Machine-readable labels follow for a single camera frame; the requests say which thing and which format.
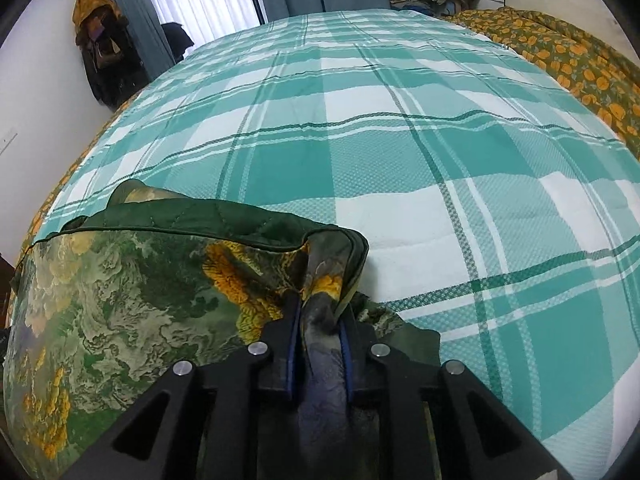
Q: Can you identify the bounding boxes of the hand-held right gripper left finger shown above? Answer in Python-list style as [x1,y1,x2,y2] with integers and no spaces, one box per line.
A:
[62,294,304,480]

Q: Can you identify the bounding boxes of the dark garment by window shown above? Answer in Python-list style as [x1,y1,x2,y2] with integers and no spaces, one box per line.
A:
[160,22,195,62]

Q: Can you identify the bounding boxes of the green printed quilted jacket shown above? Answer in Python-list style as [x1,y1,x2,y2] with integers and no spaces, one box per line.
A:
[0,179,442,480]

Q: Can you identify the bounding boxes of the white sheer curtain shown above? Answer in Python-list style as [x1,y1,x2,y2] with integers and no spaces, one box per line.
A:
[142,0,266,47]

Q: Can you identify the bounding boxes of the teal plaid blanket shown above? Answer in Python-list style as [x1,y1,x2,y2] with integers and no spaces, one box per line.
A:
[37,7,640,480]

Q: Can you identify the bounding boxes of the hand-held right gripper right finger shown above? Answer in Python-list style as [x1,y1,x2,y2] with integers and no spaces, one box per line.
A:
[340,305,573,480]

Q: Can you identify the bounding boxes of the clothes hanging on wall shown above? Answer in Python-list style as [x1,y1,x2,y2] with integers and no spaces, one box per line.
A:
[72,0,151,109]

